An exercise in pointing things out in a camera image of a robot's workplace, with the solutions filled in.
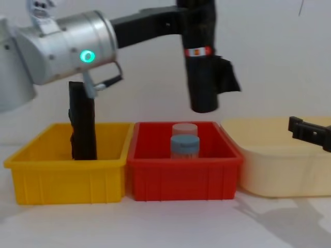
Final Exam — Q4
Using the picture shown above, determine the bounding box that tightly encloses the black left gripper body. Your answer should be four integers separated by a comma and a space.
111, 9, 159, 50

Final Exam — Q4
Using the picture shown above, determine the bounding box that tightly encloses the black roll with label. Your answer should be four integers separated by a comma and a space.
176, 0, 242, 115

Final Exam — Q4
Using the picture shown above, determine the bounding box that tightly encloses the cream plastic bin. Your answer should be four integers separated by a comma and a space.
219, 116, 331, 198

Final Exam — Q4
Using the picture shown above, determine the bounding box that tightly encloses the black rectangular block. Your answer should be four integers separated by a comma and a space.
68, 81, 98, 161

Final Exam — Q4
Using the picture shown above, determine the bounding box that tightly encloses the clear jar with white lid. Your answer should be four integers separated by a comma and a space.
172, 123, 199, 138

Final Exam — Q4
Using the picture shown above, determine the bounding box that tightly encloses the clear jar with blue lid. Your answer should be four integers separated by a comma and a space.
170, 135, 201, 160

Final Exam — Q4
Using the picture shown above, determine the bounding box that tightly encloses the red plastic bin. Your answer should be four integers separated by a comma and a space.
126, 121, 244, 202

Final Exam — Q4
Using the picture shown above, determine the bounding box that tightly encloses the yellow plastic bin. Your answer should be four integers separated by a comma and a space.
3, 122, 136, 206

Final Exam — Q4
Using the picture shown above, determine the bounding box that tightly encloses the white table cloth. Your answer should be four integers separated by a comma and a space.
0, 143, 331, 248

